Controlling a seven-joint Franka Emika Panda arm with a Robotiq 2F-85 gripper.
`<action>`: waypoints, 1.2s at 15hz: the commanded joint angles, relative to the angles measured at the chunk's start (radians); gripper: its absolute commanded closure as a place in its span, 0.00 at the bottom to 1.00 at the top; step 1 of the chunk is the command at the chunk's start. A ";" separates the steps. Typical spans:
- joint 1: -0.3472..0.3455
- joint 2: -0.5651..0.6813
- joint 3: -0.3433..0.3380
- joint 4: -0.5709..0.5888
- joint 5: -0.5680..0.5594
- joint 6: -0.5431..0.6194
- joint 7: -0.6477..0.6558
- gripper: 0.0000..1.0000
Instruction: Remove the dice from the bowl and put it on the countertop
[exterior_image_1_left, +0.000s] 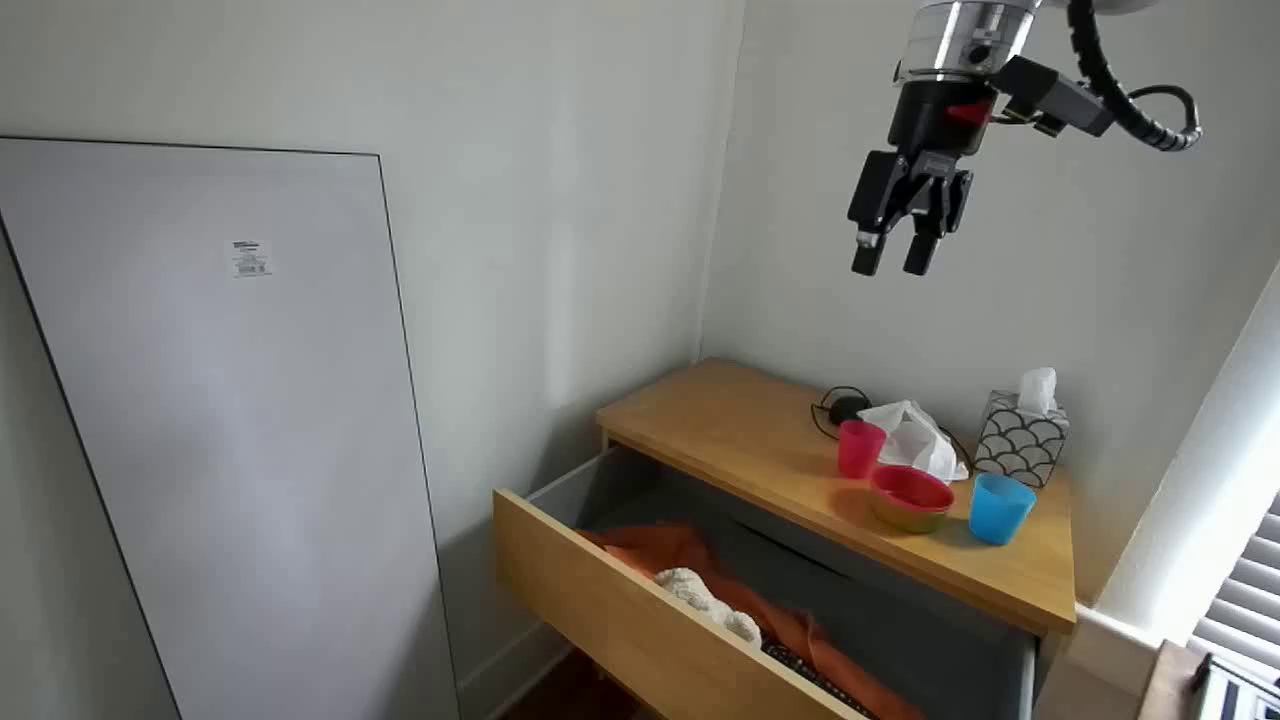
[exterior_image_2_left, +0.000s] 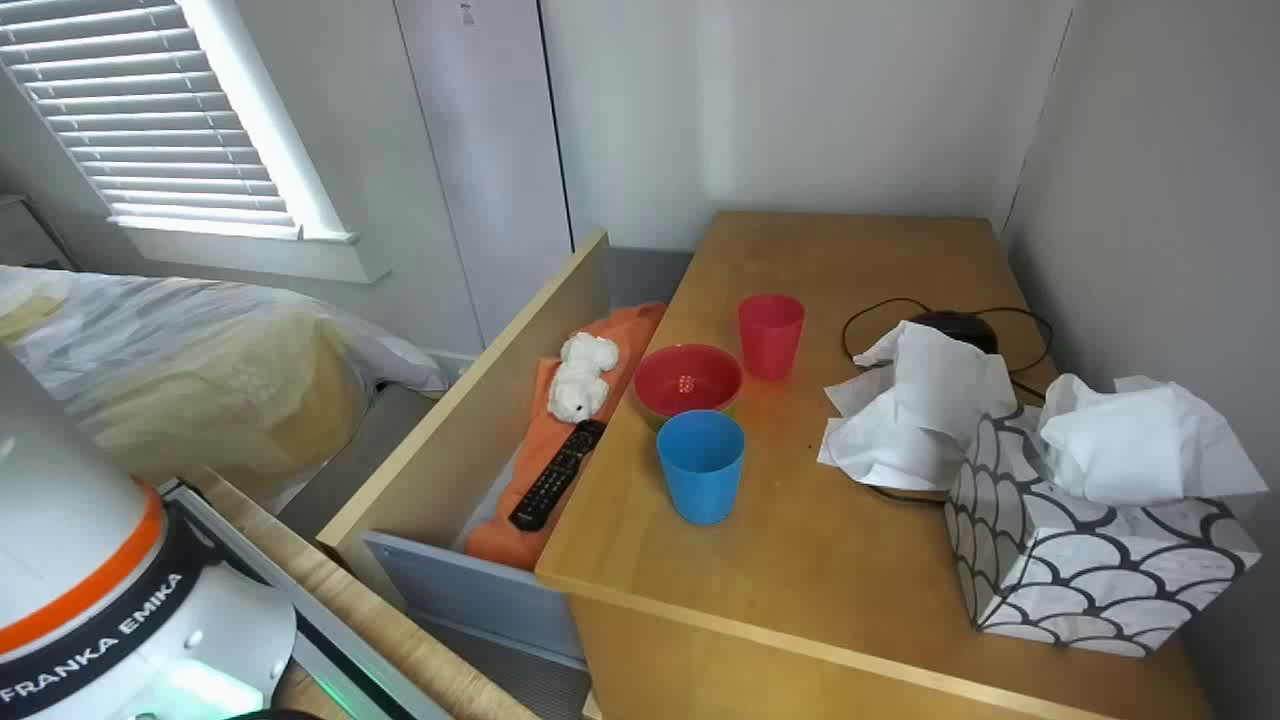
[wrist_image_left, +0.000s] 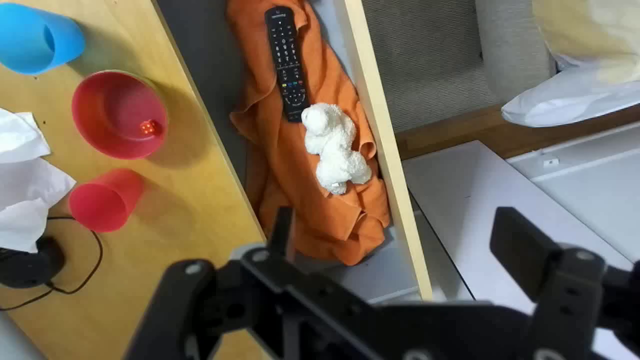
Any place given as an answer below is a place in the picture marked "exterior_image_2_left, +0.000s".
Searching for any white window blind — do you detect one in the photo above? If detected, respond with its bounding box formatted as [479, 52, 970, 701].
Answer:
[0, 0, 306, 243]

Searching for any black remote control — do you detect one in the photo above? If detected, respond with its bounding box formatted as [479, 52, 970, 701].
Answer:
[505, 416, 611, 537]

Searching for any open wooden drawer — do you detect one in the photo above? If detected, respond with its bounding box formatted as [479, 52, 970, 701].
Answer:
[318, 230, 701, 672]

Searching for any white closet door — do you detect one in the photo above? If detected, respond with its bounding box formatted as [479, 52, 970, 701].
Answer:
[392, 0, 582, 355]

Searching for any white and yellow bedding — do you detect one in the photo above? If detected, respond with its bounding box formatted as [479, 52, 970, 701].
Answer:
[0, 261, 460, 504]

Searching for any red bowl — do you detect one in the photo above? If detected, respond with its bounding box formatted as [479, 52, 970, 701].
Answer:
[627, 339, 750, 429]

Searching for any white crumpled tissue paper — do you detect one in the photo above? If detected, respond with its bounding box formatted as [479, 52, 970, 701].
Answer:
[812, 318, 1026, 499]

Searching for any thin black cable with adapter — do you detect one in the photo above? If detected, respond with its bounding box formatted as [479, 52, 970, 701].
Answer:
[838, 291, 1064, 403]

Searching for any orange cloth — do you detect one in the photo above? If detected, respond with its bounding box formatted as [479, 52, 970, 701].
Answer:
[460, 299, 672, 575]

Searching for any light wooden board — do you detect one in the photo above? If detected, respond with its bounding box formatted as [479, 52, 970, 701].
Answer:
[163, 464, 539, 720]

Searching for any red plastic cup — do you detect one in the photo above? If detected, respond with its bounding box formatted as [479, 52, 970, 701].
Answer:
[732, 291, 812, 389]

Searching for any light wooden dresser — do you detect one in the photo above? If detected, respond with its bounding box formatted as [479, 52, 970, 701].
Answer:
[531, 209, 1219, 720]

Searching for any white tissue in box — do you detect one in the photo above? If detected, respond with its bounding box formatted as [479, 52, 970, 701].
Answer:
[1032, 374, 1274, 508]

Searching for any blue plastic cup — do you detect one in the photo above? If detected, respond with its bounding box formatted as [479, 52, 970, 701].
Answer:
[651, 408, 754, 533]

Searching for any white plush toy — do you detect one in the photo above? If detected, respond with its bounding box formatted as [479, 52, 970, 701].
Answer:
[544, 330, 627, 429]

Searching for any white window frame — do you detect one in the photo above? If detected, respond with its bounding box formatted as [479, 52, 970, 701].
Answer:
[0, 0, 392, 290]

